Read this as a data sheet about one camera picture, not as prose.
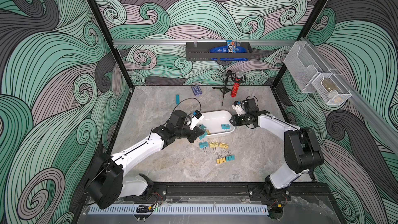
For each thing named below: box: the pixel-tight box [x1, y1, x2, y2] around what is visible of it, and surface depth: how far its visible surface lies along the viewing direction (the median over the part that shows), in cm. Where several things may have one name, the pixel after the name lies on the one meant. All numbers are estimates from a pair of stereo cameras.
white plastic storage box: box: [199, 109, 236, 137], surface depth 99 cm
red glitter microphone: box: [230, 70, 245, 98], surface depth 97 cm
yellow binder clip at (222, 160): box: [216, 157, 226, 164], surface depth 85 cm
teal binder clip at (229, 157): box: [225, 155, 235, 162], surface depth 85 cm
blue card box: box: [191, 85, 203, 96], surface depth 119 cm
